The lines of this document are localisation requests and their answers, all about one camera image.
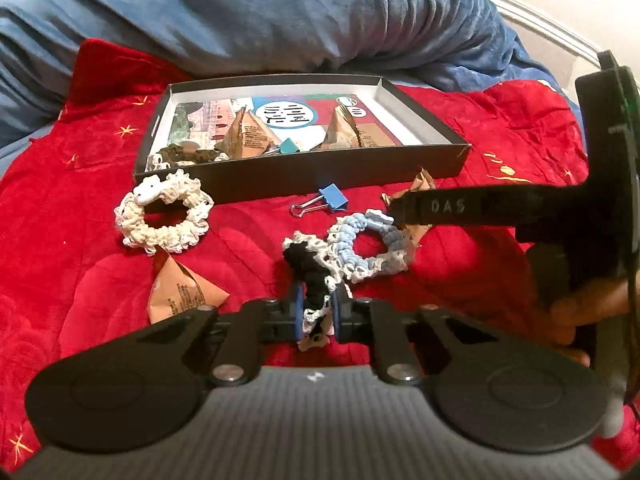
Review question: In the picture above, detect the person's right hand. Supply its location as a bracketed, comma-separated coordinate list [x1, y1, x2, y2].
[526, 244, 629, 367]

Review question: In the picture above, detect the brown triangular snack packet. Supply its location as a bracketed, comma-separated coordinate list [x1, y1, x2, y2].
[215, 106, 281, 159]

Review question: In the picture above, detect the brown crochet scrunchie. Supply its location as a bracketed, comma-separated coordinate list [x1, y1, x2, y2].
[145, 143, 230, 171]

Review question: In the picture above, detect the black white crochet scrunchie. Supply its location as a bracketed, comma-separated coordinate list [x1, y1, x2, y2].
[282, 231, 343, 352]

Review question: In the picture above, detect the red embroidered quilt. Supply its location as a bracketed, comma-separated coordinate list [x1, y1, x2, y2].
[1, 40, 588, 471]

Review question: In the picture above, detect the black shallow cardboard box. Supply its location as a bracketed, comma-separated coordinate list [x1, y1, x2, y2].
[134, 74, 470, 204]

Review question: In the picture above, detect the Chinese history textbook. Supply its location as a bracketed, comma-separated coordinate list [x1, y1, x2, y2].
[165, 93, 400, 152]

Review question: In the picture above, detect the light blue crochet scrunchie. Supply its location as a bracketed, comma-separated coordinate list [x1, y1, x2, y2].
[326, 209, 416, 284]

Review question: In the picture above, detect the cream crochet scrunchie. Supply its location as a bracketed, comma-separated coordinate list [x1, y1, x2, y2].
[114, 169, 214, 256]

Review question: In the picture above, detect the blue plush blanket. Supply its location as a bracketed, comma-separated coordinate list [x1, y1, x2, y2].
[0, 0, 586, 149]

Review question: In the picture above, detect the teal binder clip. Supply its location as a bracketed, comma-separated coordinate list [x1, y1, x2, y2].
[262, 138, 299, 156]

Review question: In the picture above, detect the blue binder clip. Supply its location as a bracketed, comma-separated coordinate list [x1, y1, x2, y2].
[290, 183, 348, 218]

